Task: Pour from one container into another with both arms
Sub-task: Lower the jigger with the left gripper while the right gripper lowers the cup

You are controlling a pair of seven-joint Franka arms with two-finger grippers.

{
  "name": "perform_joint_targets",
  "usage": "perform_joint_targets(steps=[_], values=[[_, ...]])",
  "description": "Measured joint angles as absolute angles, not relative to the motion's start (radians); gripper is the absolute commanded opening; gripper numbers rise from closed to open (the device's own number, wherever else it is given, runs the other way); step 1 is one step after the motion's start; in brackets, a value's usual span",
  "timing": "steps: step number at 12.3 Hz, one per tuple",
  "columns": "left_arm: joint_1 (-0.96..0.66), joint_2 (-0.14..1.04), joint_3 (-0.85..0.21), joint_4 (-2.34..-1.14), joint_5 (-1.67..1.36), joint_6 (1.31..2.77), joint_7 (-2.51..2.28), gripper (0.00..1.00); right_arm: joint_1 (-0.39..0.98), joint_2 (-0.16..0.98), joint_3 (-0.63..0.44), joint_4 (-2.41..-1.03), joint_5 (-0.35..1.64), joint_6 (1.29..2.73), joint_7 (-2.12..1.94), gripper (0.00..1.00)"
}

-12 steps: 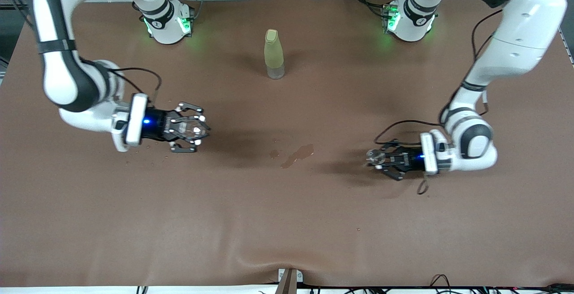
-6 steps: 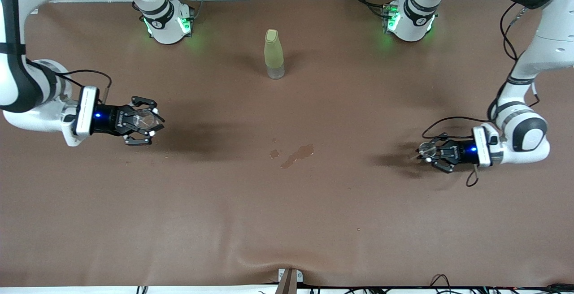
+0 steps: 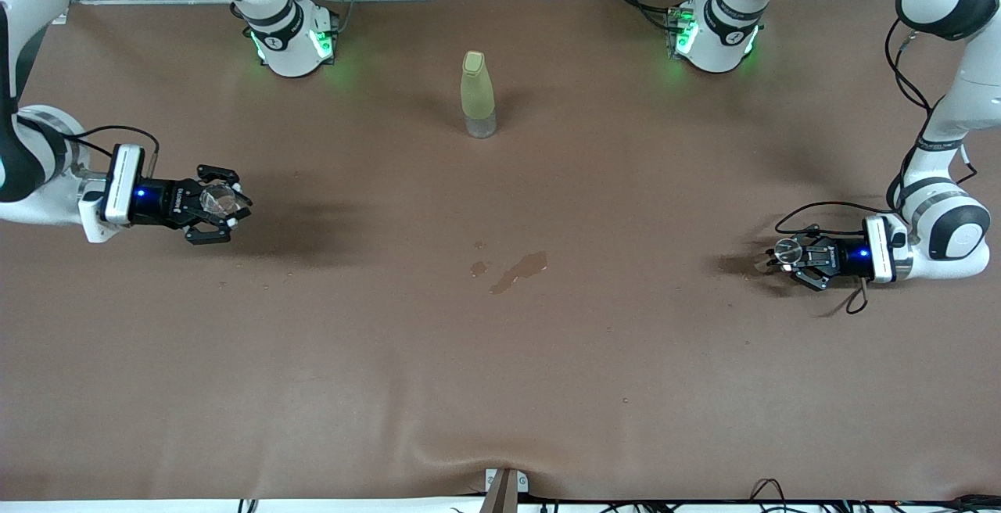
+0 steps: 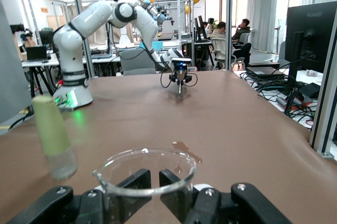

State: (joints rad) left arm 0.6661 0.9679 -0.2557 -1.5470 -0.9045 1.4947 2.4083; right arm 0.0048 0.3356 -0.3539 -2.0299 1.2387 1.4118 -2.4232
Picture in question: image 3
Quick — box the metal jigger measuring cup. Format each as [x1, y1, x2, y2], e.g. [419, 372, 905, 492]
[755, 238, 805, 273]

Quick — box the spilled liquid puddle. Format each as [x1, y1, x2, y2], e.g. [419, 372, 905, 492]
[489, 251, 549, 295]

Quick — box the yellow-green frosted bottle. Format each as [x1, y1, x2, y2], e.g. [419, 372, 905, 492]
[460, 50, 498, 139]

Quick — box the small clear glass cup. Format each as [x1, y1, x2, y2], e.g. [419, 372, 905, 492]
[200, 182, 239, 221]

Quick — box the large table cover mat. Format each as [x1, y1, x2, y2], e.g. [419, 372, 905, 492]
[0, 0, 1001, 502]

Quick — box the metal table edge bracket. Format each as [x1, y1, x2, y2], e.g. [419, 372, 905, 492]
[483, 468, 529, 513]

